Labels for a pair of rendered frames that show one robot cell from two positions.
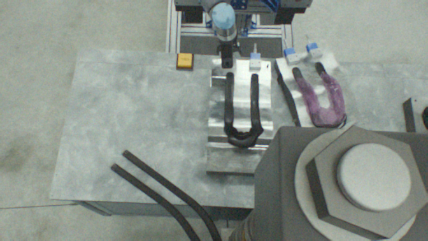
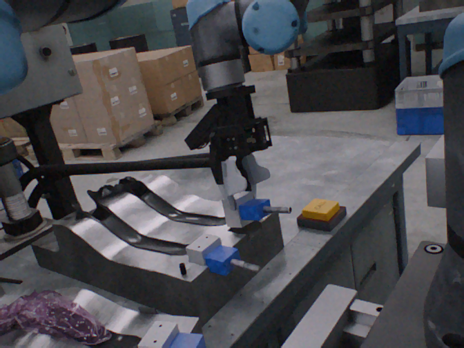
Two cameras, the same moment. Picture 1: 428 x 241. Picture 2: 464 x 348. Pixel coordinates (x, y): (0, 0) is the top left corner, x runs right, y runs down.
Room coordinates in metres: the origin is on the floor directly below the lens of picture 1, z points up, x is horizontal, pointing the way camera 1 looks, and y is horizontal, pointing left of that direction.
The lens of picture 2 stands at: (1.36, -0.65, 1.30)
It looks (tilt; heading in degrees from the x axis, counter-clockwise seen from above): 21 degrees down; 132
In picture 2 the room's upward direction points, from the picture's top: 11 degrees counter-clockwise
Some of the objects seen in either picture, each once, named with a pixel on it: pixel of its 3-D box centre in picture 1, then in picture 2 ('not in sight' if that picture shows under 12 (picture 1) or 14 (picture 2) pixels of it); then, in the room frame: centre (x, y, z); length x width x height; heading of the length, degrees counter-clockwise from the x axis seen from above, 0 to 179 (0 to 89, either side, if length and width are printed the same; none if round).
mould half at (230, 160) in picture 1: (239, 114); (148, 229); (0.60, -0.12, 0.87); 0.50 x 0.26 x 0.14; 1
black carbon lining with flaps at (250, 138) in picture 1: (242, 106); (143, 212); (0.61, -0.13, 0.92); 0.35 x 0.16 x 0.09; 1
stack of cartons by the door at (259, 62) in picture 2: not in sight; (274, 41); (-2.96, 5.58, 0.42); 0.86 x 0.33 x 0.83; 6
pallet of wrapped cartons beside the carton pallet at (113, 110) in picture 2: not in sight; (84, 103); (-3.03, 2.11, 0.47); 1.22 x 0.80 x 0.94; 10
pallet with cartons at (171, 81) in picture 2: not in sight; (141, 88); (-3.29, 3.09, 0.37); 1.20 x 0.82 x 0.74; 14
